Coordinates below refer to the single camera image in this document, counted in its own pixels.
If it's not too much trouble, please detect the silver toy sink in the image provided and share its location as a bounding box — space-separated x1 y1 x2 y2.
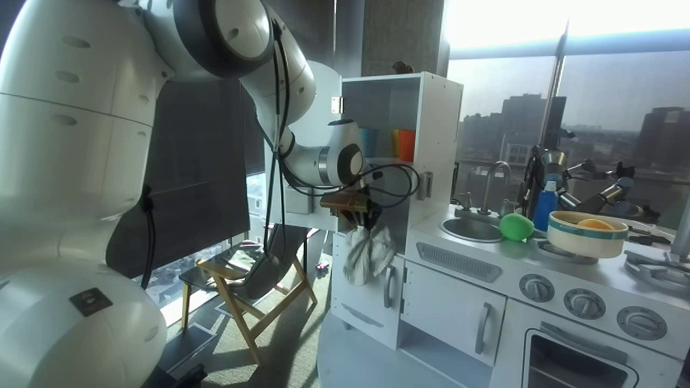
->
440 213 505 243

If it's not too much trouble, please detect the tan wrist camera mount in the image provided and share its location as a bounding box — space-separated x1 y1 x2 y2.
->
318 185 373 218

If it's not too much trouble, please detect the wooden deck chair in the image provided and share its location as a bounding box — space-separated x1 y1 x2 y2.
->
177 223 322 367

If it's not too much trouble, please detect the orange cup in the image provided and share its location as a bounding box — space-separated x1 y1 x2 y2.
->
392 126 419 164

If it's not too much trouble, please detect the white toy kitchen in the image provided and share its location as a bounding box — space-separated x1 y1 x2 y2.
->
315 70 690 388

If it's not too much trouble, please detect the blue cup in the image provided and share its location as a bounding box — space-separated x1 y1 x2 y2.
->
360 126 384 162

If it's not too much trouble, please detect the thick black cable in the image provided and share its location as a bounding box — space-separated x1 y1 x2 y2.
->
138 181 163 292

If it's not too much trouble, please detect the large white cabinet door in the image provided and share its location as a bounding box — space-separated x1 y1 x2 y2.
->
329 236 409 354

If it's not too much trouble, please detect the blue bottle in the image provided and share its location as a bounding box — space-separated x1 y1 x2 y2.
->
531 177 563 236

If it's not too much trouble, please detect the orange food piece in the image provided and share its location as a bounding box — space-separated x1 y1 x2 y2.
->
577 216 622 236

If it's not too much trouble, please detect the small white cabinet door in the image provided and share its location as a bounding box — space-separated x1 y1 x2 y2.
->
399 258 509 368

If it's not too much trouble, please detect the grey round stove knob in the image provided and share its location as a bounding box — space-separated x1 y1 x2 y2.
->
617 305 671 346
517 272 558 306
563 285 608 323

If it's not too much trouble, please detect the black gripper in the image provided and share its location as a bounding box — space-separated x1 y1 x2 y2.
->
351 196 391 236

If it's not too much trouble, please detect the dark roller blind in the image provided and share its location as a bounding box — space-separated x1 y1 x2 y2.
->
105 73 266 283

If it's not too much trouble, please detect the white bowl teal stripe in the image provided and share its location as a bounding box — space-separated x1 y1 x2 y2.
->
546 209 635 260

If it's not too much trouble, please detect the white oven door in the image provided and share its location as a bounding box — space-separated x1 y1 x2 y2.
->
491 317 687 388

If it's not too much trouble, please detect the green toy bowl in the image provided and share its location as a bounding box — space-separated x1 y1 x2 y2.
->
499 212 539 245

